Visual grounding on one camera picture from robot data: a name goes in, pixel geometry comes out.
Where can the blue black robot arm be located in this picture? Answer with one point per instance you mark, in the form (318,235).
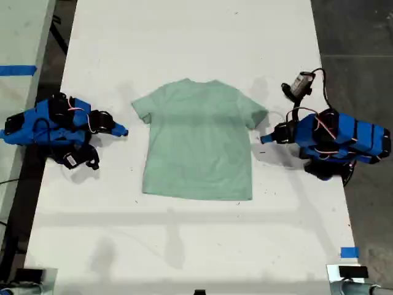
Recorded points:
(27,129)
(362,138)

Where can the grey metal plate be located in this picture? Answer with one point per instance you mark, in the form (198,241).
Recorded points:
(50,282)

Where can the square blue tape piece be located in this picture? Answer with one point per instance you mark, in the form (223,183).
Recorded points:
(349,252)

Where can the pale side table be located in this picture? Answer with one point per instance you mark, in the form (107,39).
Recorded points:
(18,37)

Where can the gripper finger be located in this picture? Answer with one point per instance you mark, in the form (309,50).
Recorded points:
(117,132)
(270,136)
(269,140)
(119,127)

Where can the white metal plate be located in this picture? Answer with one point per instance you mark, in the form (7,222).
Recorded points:
(332,272)

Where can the long blue tape strip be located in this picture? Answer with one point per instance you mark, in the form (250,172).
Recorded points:
(18,70)

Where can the tiny black block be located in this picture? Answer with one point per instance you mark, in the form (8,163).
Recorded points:
(199,292)

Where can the black camera box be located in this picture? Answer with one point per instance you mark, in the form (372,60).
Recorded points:
(71,160)
(301,83)

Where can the small black box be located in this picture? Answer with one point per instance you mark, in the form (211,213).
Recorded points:
(353,272)
(29,275)

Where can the pale grey tube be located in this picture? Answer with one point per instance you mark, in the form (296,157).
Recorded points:
(21,290)
(353,289)

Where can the black stand leg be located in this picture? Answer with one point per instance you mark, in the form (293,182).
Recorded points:
(60,38)

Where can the pale green T-shirt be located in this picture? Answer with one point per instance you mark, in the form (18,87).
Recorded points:
(196,138)

